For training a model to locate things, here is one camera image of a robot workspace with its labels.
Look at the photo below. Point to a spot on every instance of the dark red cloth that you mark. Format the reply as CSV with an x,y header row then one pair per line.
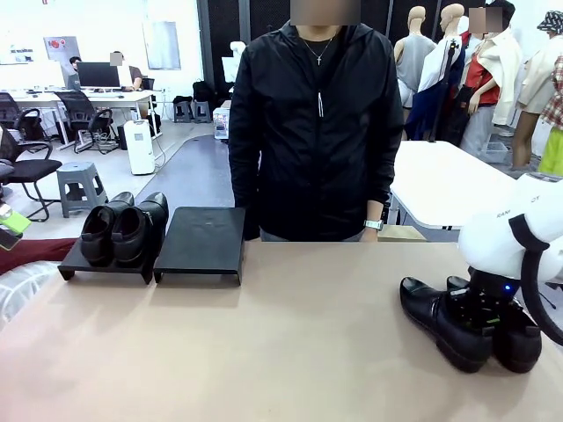
x,y
39,250

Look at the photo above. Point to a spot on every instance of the person's left forearm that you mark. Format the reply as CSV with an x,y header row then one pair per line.
x,y
380,184

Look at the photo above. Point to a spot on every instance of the black glossy dress shoe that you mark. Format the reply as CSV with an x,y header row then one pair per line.
x,y
519,347
431,316

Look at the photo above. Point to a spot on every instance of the black shoe grey insole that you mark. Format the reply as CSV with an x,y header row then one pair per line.
x,y
94,237

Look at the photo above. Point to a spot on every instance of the mannequin hat yellow shorts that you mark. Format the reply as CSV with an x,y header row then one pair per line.
x,y
538,79

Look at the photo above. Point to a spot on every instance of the small grey plastic stool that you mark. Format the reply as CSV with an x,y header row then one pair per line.
x,y
202,107
183,107

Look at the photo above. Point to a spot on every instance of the black tripod pole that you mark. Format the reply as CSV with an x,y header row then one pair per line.
x,y
448,66

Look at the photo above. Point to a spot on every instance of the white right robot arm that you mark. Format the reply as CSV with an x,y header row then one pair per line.
x,y
488,237

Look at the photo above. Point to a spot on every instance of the person's right forearm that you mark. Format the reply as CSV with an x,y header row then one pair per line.
x,y
244,206

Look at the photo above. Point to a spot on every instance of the mannequin white navy coat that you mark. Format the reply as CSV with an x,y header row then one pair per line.
x,y
433,74

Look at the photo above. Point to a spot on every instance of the black shoe stand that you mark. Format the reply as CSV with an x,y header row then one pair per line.
x,y
202,237
105,271

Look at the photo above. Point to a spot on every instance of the mannequin red top cream jacket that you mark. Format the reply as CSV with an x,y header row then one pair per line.
x,y
506,66

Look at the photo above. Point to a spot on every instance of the long white office desk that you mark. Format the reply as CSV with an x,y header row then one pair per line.
x,y
110,97

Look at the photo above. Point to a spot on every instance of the background person grey shirt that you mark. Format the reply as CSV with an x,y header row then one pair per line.
x,y
75,63

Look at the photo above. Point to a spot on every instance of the framed wall panel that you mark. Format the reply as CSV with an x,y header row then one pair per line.
x,y
162,44

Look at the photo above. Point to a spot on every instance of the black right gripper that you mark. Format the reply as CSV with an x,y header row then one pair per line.
x,y
492,290

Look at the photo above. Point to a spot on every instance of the background person brown shirt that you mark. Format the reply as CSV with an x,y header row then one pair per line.
x,y
134,77

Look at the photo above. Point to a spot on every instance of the large grey plastic stool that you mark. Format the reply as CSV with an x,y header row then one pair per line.
x,y
77,169

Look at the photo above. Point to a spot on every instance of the lit computer case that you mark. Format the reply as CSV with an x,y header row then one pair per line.
x,y
221,125

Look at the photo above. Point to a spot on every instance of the person in black jacket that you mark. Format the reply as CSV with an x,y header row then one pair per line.
x,y
316,176

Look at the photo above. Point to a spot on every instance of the black textured loafer shoe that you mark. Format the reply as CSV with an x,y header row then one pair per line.
x,y
132,237

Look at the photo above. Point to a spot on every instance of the black computer monitor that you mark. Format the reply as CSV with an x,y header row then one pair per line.
x,y
97,74

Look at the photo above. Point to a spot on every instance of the mannequin grey tank top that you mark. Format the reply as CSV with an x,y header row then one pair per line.
x,y
418,57

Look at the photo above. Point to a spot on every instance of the wall notice papers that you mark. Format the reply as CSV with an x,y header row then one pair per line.
x,y
21,55

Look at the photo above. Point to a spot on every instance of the white crumpled plastic sheet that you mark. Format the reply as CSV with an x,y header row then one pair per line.
x,y
22,290

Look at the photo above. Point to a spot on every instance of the silver wrist watch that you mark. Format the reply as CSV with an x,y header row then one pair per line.
x,y
373,224

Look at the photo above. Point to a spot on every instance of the person's left hand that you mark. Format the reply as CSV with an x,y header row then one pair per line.
x,y
370,235

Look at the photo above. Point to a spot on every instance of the white air purifier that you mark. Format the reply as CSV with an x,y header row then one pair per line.
x,y
141,149

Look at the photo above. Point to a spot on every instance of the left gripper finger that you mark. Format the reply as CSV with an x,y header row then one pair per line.
x,y
9,239
13,220

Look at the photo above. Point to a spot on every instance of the white work table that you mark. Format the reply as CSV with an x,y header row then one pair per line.
x,y
440,184

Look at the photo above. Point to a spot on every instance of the black backpack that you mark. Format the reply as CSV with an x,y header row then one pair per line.
x,y
203,91

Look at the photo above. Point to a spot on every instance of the wall poster red circle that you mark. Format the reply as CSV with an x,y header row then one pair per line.
x,y
66,48

